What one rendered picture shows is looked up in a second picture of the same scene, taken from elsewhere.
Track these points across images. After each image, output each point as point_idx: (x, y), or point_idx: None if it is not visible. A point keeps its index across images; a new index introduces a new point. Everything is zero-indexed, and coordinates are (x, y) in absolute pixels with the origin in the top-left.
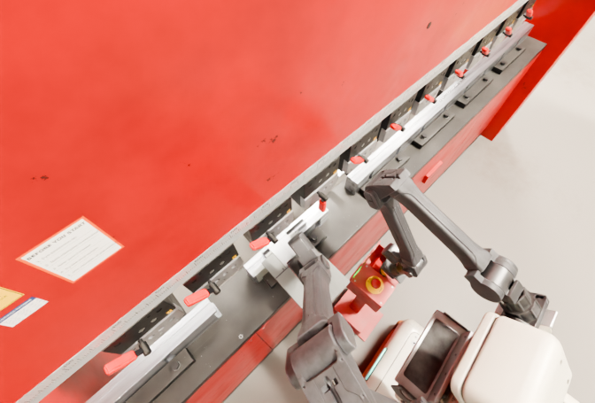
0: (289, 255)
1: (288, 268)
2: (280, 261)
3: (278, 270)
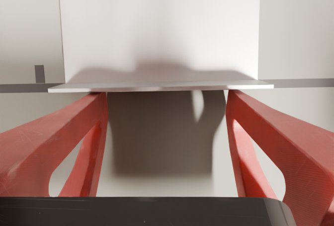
0: (150, 27)
1: (71, 98)
2: (57, 11)
3: (2, 57)
